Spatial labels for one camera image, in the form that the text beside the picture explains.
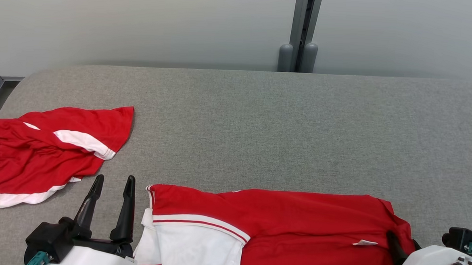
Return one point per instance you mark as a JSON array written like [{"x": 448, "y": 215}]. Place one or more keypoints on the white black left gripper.
[{"x": 100, "y": 260}]

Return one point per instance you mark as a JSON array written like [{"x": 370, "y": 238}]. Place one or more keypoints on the red shorts with white stripes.
[{"x": 36, "y": 158}]

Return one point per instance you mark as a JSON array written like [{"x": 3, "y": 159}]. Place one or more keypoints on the red shirt with white sleeves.
[{"x": 295, "y": 232}]

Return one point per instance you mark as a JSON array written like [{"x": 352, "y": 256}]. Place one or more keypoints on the grey rounded partition foot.
[
  {"x": 285, "y": 58},
  {"x": 310, "y": 57}
]

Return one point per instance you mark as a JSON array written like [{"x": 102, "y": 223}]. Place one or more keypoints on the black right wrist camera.
[{"x": 458, "y": 238}]

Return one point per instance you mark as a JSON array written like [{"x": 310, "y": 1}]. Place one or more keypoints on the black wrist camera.
[
  {"x": 458, "y": 238},
  {"x": 46, "y": 237}
]

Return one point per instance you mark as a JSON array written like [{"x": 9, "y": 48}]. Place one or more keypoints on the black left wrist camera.
[{"x": 46, "y": 237}]

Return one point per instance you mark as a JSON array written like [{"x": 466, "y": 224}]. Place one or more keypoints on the teal left camera connector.
[{"x": 37, "y": 259}]

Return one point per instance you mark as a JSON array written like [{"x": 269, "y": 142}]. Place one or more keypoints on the grey metal partition post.
[{"x": 298, "y": 22}]

